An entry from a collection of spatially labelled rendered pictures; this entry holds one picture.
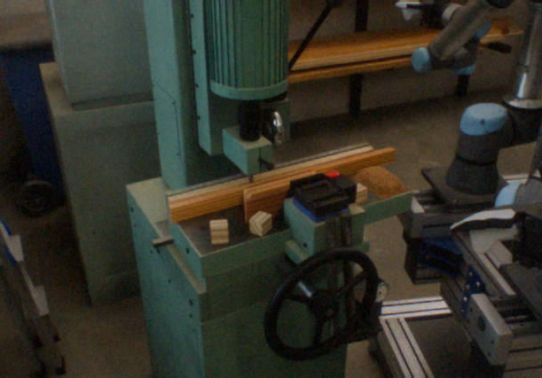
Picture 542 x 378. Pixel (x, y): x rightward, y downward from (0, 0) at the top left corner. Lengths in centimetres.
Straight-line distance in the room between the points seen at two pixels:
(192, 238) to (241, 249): 12
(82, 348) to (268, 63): 153
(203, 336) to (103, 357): 101
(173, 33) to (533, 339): 106
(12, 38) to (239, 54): 185
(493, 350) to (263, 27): 84
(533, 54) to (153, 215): 111
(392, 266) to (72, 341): 144
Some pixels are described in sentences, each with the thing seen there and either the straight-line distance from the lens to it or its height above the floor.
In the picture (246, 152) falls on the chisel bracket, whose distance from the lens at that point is 133.
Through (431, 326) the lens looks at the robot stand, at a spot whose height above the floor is 21.
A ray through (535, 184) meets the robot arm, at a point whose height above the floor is 117.
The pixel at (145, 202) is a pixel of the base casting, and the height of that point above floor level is 80.
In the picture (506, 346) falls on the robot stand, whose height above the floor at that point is 74.
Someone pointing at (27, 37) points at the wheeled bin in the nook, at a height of 94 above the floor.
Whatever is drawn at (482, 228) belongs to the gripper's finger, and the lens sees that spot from 81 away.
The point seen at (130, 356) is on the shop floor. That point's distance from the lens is 235.
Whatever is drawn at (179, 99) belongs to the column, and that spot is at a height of 113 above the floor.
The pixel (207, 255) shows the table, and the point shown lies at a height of 90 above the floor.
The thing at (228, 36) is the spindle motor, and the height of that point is 133.
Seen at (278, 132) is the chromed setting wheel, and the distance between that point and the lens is 150.
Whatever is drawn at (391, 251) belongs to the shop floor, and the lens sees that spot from 286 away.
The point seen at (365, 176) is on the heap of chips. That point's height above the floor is 92.
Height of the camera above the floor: 164
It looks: 30 degrees down
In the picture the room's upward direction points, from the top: straight up
